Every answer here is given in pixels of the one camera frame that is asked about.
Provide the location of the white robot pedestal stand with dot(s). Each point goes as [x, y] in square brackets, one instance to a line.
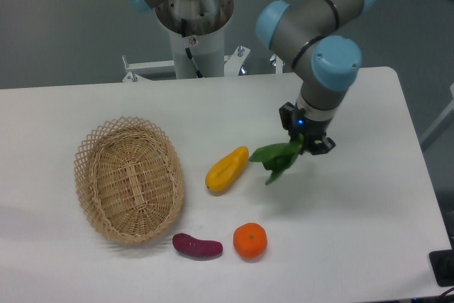
[196, 29]

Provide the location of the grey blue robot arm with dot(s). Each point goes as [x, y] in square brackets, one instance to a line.
[303, 37]

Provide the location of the woven wicker basket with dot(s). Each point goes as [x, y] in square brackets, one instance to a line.
[129, 180]

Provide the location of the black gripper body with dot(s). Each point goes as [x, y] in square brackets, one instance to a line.
[305, 130]

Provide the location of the yellow mango toy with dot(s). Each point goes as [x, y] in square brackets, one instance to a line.
[227, 170]

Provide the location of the black device at table edge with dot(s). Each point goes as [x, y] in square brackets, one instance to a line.
[442, 266]

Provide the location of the purple sweet potato toy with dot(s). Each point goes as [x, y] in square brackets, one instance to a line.
[196, 248]

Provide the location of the white frame at right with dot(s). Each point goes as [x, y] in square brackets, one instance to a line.
[440, 124]

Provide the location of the orange tangerine toy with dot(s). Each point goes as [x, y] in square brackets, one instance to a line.
[250, 240]

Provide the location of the green leafy vegetable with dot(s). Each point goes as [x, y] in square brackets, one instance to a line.
[278, 157]

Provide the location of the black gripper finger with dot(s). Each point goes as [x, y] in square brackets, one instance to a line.
[321, 146]
[285, 114]

